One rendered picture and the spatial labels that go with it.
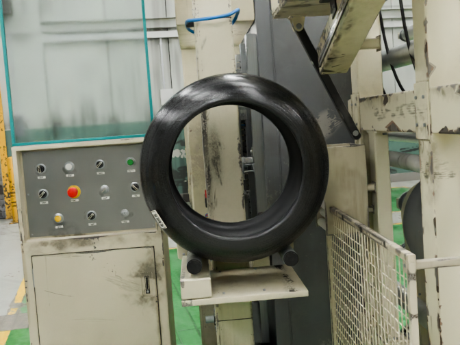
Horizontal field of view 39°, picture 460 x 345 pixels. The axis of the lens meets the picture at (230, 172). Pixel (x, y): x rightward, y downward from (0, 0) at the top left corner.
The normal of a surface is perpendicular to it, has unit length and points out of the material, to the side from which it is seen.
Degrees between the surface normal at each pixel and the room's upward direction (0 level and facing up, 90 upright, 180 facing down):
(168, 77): 90
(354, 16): 162
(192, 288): 90
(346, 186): 90
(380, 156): 90
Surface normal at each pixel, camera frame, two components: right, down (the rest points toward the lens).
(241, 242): 0.07, 0.26
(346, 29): 0.08, 0.97
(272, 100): 0.14, -0.09
